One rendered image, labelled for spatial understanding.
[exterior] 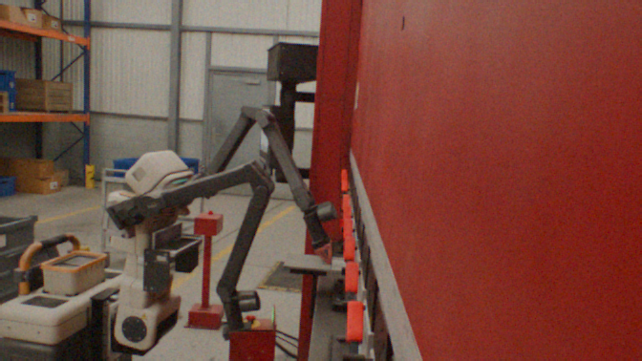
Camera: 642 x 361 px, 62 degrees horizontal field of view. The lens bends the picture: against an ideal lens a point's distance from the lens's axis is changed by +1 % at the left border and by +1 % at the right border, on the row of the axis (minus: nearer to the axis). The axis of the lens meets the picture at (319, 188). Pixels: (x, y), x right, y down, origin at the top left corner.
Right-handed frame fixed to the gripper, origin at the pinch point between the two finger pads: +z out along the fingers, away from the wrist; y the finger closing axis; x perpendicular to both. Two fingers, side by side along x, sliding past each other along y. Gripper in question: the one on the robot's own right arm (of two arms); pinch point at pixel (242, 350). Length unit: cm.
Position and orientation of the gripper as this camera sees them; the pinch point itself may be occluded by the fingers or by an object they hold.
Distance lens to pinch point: 200.2
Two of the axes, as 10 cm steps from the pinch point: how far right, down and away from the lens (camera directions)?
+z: 2.0, 9.7, 1.7
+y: 9.7, -2.1, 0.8
